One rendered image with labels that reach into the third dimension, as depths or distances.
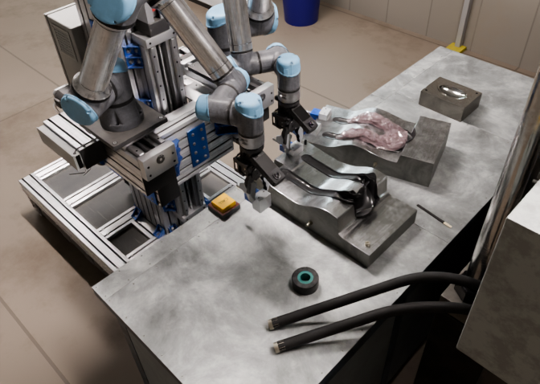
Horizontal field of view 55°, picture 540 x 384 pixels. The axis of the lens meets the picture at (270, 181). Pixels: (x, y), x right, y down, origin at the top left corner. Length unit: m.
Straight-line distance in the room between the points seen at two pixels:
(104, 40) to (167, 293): 0.74
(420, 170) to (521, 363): 0.93
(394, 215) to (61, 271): 1.79
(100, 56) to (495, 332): 1.17
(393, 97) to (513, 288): 1.50
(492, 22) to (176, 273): 3.36
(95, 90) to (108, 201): 1.29
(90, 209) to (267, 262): 1.40
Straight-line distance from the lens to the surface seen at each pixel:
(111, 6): 1.39
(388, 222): 1.69
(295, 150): 1.85
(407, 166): 1.90
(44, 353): 2.63
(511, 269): 0.97
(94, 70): 1.57
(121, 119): 1.82
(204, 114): 1.47
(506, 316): 1.06
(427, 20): 4.65
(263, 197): 1.62
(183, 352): 1.50
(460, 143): 2.16
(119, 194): 2.86
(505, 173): 1.32
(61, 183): 3.05
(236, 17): 1.72
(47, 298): 2.81
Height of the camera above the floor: 2.08
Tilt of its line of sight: 42 degrees down
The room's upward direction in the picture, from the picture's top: 3 degrees counter-clockwise
